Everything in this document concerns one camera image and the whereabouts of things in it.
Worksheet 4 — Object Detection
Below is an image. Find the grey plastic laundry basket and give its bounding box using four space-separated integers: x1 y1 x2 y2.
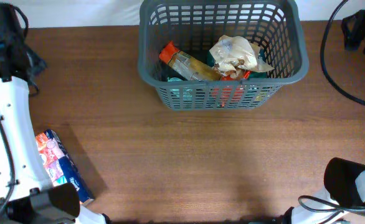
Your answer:
138 0 309 110

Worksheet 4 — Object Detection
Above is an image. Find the green Nescafe coffee bag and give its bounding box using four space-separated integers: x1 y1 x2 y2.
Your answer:
206 52 267 80

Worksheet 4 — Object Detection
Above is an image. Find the Kleenex tissue multipack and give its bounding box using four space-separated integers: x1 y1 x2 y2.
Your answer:
36 129 95 206

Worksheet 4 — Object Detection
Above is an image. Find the brown paper pouch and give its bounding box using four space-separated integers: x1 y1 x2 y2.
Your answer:
222 68 250 81

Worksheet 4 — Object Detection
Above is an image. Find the beige paper pouch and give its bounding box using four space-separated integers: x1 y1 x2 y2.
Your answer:
209 35 274 72

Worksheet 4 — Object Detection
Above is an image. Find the orange spaghetti pasta pack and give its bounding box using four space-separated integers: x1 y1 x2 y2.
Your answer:
159 40 233 108

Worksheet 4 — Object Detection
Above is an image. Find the small pale green packet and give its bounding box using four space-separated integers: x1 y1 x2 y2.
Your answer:
168 77 192 101

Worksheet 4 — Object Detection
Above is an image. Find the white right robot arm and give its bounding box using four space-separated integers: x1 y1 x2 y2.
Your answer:
277 9 365 224

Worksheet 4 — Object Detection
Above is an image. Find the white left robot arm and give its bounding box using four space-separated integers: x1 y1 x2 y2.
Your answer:
0 2 110 223

